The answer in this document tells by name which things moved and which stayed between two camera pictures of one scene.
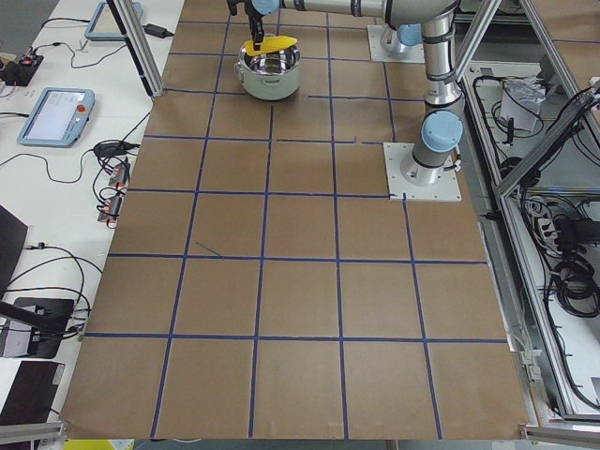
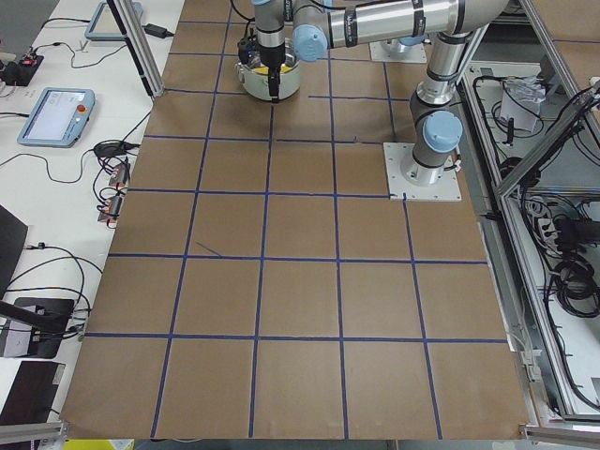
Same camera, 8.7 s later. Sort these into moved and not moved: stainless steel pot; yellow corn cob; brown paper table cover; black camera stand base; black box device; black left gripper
Moved: yellow corn cob; black left gripper
Not moved: stainless steel pot; black camera stand base; black box device; brown paper table cover
